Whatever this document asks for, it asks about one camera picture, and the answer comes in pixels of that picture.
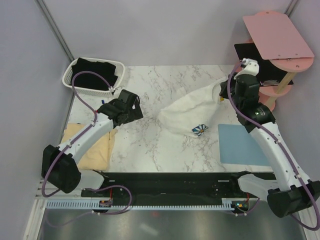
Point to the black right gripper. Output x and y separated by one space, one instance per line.
224 91

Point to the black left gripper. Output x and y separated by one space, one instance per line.
135 113

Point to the white daisy print t shirt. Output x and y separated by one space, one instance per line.
193 113

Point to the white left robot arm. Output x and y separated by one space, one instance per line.
59 163

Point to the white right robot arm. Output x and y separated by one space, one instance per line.
292 190

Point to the black clipboard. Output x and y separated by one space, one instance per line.
269 75

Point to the white plastic laundry basket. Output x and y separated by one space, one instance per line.
68 82

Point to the black t shirt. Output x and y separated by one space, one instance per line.
91 81

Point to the light blue mat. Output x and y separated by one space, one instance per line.
237 147

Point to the folded cream t shirt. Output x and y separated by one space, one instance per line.
98 157

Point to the pink tiered wooden shelf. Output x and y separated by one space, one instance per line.
278 40

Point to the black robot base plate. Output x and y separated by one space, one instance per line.
169 188

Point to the aluminium frame rail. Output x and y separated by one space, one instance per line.
50 188

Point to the white slotted cable duct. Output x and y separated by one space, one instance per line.
99 205

